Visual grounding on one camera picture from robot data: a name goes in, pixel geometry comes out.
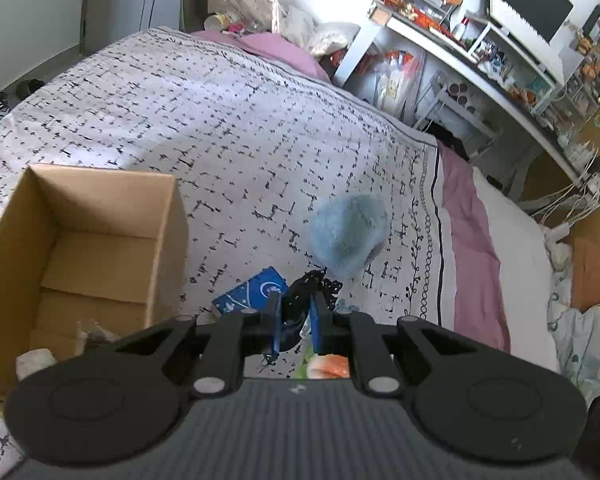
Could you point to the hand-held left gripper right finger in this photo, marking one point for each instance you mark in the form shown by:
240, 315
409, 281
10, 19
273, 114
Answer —
318, 322

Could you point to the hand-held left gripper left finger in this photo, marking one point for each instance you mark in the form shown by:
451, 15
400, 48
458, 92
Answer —
275, 322

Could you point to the black lace cloth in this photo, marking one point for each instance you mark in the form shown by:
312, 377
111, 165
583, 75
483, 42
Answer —
300, 290

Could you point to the blue fluffy plush toy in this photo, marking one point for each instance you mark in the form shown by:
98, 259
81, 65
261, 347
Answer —
347, 235

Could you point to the brown cardboard box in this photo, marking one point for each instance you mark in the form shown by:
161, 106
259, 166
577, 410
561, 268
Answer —
100, 260

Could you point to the blue printed packet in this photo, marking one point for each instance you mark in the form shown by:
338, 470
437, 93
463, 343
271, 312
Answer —
252, 292

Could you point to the grey crumpled cloth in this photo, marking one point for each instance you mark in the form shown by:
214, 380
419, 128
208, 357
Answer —
96, 334

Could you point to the white black-patterned blanket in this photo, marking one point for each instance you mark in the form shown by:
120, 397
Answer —
230, 135

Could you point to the white pillow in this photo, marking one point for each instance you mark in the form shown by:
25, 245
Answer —
520, 270

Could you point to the white crumpled cloth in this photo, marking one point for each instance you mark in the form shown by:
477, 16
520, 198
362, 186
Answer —
35, 362

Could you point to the clear bag of packets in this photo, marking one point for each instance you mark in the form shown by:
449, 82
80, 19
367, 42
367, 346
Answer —
392, 77

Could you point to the white power strip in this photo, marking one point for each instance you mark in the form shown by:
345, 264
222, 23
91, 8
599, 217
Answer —
560, 232

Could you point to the light blue patterned duvet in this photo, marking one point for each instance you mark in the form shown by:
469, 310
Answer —
585, 340

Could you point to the white plastic bag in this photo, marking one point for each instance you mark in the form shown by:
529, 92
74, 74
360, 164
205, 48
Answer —
330, 35

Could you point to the white desk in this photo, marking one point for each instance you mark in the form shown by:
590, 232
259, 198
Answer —
485, 77

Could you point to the small round jar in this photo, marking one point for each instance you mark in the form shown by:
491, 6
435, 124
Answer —
216, 22

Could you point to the white monitor riser shelf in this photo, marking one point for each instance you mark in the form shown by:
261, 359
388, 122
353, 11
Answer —
515, 47

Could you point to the dark shoes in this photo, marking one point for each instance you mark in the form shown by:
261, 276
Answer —
7, 97

